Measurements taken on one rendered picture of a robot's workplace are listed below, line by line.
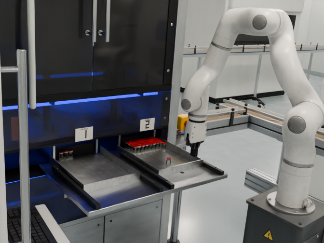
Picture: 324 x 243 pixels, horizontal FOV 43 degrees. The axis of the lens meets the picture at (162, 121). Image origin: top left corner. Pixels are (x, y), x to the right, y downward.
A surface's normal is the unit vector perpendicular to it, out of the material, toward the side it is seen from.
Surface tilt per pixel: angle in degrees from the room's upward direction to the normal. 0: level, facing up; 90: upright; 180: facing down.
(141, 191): 0
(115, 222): 90
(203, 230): 0
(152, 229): 90
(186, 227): 0
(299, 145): 125
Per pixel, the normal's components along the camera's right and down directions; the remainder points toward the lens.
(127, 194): 0.07, -0.95
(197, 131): 0.58, 0.28
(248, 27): -0.94, 0.25
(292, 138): -0.52, 0.73
